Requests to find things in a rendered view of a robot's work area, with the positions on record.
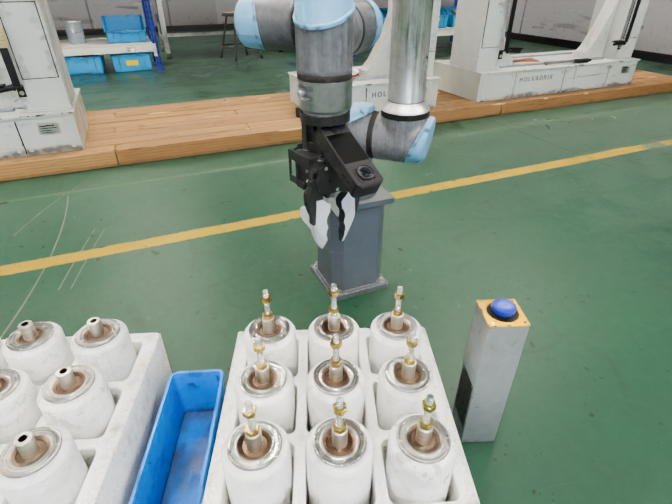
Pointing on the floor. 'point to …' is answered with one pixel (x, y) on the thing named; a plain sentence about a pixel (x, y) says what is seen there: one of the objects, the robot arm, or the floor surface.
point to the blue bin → (182, 440)
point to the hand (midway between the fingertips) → (334, 238)
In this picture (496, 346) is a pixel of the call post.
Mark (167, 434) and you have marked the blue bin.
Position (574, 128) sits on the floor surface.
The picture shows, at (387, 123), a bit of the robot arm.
